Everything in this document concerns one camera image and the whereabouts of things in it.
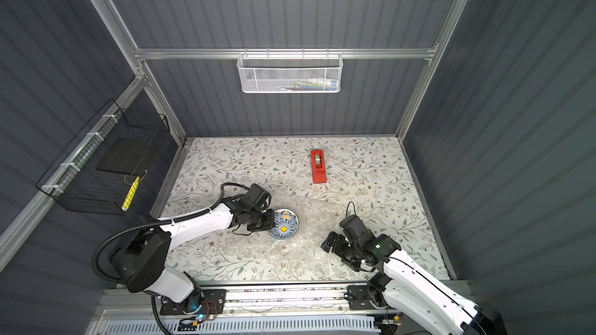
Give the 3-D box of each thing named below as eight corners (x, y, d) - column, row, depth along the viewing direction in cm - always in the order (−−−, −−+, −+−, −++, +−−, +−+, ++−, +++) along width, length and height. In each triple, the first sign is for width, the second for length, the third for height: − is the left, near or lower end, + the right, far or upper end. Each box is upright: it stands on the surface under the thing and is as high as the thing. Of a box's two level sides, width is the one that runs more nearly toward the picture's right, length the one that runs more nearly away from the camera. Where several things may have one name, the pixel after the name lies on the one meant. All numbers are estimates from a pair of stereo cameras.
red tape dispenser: (313, 184, 105) (313, 174, 99) (310, 160, 114) (310, 150, 108) (326, 183, 105) (327, 173, 100) (322, 159, 114) (323, 149, 109)
